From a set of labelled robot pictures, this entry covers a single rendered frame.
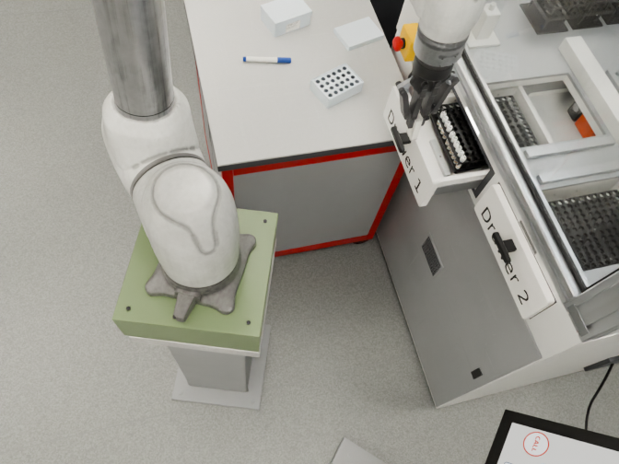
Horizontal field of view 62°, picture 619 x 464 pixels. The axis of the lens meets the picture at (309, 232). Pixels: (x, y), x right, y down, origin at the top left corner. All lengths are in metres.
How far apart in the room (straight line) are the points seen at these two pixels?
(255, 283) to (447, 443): 1.13
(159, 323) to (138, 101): 0.42
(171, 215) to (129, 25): 0.28
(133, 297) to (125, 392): 0.89
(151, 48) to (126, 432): 1.37
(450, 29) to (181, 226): 0.54
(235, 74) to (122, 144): 0.64
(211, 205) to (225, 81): 0.71
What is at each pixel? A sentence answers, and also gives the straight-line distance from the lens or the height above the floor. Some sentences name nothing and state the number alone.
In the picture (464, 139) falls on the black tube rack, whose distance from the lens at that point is 1.31.
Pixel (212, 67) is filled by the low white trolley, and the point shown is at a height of 0.76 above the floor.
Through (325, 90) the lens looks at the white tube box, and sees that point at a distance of 1.47.
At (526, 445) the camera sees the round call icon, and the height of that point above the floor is 1.01.
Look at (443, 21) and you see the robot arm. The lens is 0.92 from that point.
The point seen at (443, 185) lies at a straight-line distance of 1.25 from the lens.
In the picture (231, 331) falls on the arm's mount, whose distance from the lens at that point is 1.02.
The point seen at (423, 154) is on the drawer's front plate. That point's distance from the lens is 1.21.
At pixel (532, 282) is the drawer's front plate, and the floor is 0.91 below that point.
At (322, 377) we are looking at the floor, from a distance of 1.91.
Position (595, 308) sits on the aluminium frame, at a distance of 1.07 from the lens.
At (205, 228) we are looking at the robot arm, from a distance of 0.85.
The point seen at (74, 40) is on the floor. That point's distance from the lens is 2.83.
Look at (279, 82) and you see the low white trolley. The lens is 1.51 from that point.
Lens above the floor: 1.86
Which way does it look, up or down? 62 degrees down
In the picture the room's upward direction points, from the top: 12 degrees clockwise
